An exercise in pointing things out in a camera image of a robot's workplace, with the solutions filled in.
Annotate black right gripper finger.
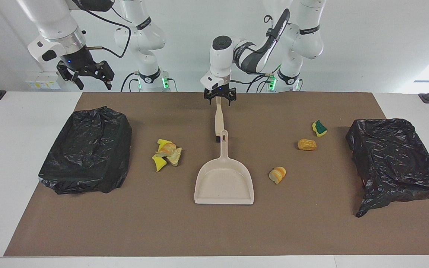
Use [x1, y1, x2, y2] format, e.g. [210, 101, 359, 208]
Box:
[57, 61, 85, 91]
[95, 60, 115, 90]

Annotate beige hand brush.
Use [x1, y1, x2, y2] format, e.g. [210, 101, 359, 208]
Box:
[214, 96, 225, 143]

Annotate orange striped bread chunk toy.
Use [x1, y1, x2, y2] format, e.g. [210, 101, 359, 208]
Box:
[156, 142, 177, 157]

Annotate pale bread chunk toy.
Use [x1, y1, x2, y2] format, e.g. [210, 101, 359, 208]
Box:
[166, 147, 182, 167]

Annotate beige plastic dustpan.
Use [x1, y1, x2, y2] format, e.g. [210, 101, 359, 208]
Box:
[194, 130, 255, 205]

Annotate brown bread bun toy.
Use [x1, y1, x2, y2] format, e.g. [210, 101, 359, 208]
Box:
[298, 138, 317, 151]

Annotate orange striped croissant toy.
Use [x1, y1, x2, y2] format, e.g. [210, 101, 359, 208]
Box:
[269, 166, 287, 185]

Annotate green and yellow sponge piece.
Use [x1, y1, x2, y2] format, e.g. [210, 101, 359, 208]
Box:
[312, 119, 328, 137]

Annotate right black garbage bag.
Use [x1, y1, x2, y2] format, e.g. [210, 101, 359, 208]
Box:
[38, 106, 133, 195]

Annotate black garbage bag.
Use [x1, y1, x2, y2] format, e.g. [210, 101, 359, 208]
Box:
[346, 118, 429, 218]
[38, 106, 133, 195]

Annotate brown paper table mat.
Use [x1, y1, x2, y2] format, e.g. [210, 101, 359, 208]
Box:
[3, 92, 429, 257]

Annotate left black garbage bag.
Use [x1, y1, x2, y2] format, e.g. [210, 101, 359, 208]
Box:
[346, 118, 429, 218]

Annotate white wall outlet box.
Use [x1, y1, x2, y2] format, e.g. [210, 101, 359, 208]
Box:
[26, 71, 61, 90]

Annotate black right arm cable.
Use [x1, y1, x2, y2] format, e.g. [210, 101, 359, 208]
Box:
[74, 0, 132, 59]

